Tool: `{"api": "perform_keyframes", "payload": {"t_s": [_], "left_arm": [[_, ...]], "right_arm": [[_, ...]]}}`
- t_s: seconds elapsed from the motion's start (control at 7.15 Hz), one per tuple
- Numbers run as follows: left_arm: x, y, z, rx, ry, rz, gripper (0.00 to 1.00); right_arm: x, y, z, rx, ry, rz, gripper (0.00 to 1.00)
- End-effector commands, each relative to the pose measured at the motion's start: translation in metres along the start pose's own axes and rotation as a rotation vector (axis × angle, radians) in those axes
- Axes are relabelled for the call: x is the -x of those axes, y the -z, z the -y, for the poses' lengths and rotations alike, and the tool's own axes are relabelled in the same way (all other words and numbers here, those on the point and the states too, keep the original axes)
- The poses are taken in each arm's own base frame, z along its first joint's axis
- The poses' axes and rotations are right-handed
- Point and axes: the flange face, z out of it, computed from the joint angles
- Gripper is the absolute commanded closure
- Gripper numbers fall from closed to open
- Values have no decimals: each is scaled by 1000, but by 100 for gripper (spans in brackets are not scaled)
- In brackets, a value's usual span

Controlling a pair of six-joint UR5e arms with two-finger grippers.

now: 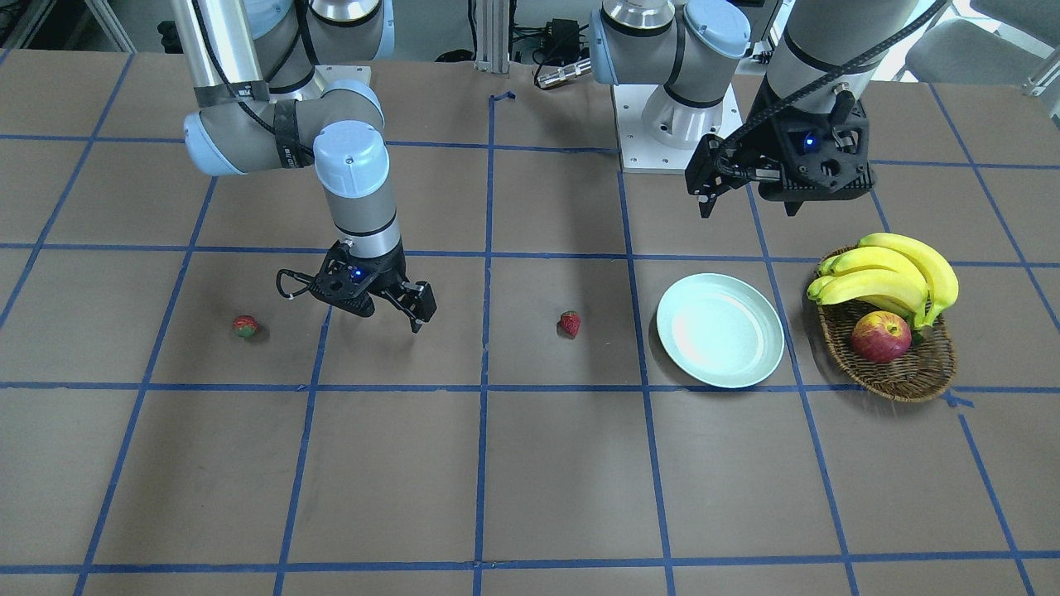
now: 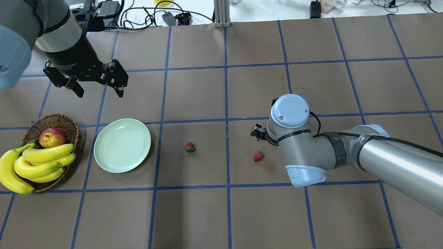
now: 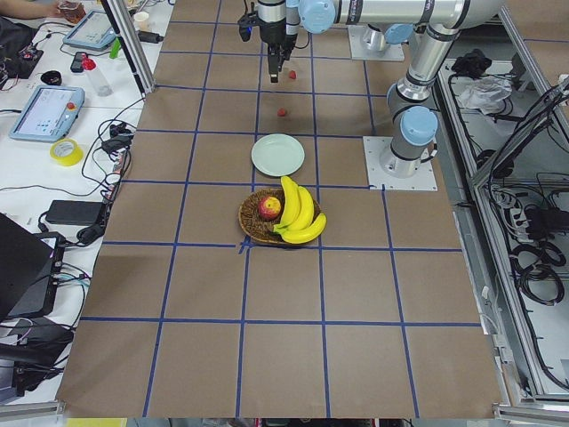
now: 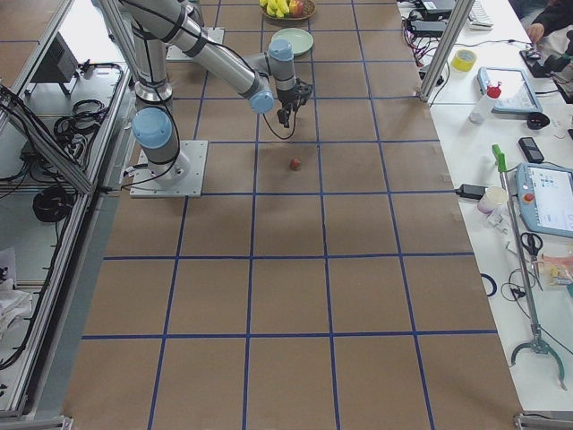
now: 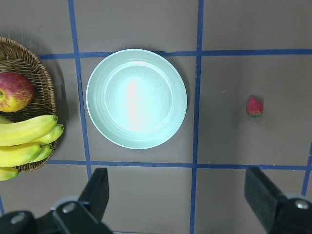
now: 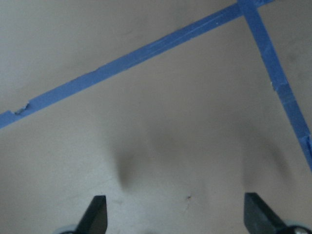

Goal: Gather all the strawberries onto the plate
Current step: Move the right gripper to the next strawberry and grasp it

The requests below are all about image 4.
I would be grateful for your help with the long reach grabber tool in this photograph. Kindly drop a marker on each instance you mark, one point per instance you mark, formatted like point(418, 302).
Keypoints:
point(537, 344)

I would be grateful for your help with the brown wicker basket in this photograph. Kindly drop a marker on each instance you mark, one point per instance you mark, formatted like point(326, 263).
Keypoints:
point(309, 10)

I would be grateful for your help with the blue teach pendant far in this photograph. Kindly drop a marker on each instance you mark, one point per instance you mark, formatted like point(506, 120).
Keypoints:
point(517, 94)

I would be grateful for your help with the red yellow apple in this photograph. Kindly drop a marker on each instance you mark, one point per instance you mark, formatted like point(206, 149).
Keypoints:
point(296, 8)

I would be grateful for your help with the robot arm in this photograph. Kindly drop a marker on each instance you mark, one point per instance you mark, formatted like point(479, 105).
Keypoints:
point(260, 79)
point(153, 125)

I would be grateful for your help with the yellow tape roll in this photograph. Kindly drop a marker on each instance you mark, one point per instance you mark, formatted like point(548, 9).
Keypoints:
point(463, 60)

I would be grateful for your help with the black remote control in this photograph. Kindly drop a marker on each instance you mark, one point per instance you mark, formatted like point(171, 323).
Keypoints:
point(530, 150)

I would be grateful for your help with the blue teach pendant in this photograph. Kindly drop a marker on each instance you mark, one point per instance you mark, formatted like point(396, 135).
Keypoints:
point(517, 94)
point(544, 196)

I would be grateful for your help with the black power adapter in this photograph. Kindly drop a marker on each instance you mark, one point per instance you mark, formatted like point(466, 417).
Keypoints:
point(472, 192)

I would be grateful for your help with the blue teach pendant near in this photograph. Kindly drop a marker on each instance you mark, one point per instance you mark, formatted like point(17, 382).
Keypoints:
point(544, 196)

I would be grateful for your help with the red capped clear bottle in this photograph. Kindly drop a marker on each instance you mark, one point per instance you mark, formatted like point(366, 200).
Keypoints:
point(485, 105)

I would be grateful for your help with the aluminium frame post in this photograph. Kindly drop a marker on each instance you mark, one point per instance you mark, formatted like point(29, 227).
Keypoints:
point(456, 22)

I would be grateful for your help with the light green plate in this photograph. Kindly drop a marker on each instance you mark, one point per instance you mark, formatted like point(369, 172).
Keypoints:
point(301, 41)

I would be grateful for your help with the black handled scissors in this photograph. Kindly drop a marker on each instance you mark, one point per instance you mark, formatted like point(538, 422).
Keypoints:
point(533, 244)

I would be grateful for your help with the white paper cup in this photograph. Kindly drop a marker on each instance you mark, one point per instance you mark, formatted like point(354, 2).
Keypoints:
point(493, 199)

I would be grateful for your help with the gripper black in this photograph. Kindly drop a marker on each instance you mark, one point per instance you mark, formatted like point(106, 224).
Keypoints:
point(285, 98)

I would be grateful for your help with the yellow banana bunch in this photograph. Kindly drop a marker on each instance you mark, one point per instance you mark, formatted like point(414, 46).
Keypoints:
point(275, 8)

